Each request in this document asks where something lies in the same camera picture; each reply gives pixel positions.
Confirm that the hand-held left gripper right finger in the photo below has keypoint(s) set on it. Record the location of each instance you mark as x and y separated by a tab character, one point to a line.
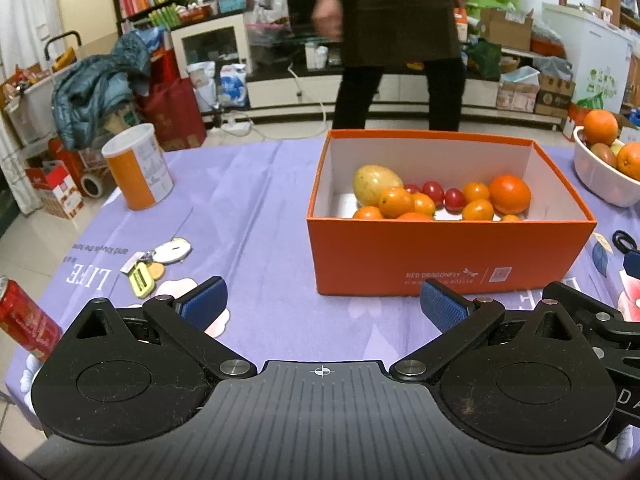
442	305

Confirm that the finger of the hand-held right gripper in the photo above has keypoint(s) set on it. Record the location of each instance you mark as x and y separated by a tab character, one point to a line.
615	330
632	265

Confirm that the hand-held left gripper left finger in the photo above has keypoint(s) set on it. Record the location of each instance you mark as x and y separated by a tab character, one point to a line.
205	297

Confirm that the orange cardboard box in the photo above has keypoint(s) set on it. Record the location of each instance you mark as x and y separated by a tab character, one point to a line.
450	250

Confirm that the red cherry tomato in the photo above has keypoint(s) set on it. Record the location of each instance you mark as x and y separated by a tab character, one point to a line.
454	198
433	191
411	188

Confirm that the pile of small tangerines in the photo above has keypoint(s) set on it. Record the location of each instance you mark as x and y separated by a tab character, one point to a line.
395	201

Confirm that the large orange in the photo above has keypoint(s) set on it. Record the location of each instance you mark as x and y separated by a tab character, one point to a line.
510	194

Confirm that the yellow mango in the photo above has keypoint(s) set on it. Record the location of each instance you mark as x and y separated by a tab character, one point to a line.
375	182

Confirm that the orange round key tag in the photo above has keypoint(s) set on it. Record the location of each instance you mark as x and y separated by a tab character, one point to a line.
157	272

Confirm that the green key tag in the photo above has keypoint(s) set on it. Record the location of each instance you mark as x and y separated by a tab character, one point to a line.
141	280

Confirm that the metal key bunch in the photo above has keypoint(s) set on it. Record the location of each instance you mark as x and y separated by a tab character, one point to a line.
131	261

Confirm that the purple floral tablecloth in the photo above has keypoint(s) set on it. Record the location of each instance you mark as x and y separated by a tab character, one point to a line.
240	210

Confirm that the white plastic bowl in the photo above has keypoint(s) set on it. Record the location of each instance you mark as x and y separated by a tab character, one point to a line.
595	175

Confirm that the small yellow-green fruit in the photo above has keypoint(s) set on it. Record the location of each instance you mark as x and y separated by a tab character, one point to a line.
616	146

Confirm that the orange and white tin can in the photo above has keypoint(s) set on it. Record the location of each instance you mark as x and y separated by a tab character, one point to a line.
142	175

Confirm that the orange and white floor box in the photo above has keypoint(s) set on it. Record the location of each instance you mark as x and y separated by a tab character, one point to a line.
575	122

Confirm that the red soda can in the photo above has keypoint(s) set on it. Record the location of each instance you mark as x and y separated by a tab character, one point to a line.
25	317

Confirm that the red and white carton box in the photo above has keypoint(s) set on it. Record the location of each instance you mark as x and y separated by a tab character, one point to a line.
55	190

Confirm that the brown printed carton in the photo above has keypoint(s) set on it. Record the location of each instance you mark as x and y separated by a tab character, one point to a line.
554	97

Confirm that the red shopping bag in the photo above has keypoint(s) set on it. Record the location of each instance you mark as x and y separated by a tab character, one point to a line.
172	115

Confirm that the pink printed carton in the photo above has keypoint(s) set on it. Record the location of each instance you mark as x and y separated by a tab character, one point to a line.
517	92

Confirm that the white plastic bag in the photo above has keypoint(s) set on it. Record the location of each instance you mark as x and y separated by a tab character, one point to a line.
201	85

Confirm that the white and blue bag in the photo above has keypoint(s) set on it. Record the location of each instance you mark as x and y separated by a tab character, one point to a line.
234	85

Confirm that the white television cabinet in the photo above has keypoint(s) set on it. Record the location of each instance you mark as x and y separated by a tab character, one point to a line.
400	87

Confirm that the white chest freezer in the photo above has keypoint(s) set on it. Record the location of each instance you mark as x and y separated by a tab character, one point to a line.
595	45

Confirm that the blue padded jacket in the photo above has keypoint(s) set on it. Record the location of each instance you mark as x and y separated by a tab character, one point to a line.
90	90

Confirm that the dark green bag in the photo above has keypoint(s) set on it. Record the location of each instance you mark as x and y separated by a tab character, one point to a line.
484	58

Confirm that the white glass-door cabinet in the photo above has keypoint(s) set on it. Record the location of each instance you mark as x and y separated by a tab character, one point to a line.
210	45

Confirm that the white plastic containers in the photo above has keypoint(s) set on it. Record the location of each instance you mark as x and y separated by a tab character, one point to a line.
316	56

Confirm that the brown open cardboard box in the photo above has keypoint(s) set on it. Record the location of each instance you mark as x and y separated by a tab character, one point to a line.
505	30

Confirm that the orange and white carton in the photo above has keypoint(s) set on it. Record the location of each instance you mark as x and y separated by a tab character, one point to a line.
460	25

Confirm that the black hand trolley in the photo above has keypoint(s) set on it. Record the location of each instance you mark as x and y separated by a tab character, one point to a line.
62	35

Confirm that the beige standing air conditioner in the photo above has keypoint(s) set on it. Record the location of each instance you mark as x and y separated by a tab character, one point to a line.
85	5

